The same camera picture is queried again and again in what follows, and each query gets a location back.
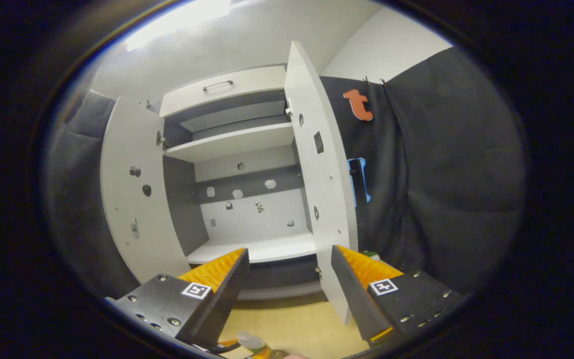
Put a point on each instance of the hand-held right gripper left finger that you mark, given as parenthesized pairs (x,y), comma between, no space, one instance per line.
(224,304)

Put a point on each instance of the black backdrop cloth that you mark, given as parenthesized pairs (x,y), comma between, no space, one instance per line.
(456,174)

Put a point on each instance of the white and grey cabinet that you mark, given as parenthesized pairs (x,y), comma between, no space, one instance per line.
(247,219)

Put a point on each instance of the white cabinet shelf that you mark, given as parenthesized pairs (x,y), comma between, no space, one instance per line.
(227,142)
(277,249)

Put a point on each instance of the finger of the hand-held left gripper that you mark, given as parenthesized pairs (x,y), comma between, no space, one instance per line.
(263,354)
(228,343)

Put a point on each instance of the green label clear bottle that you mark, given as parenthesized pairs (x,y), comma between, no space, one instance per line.
(252,341)

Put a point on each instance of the green and white object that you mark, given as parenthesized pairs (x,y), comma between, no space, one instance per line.
(370,256)

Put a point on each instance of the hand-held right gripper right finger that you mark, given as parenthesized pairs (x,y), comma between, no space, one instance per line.
(354,299)

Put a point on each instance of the white cabinet door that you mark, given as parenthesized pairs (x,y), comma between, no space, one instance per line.
(137,209)
(327,199)

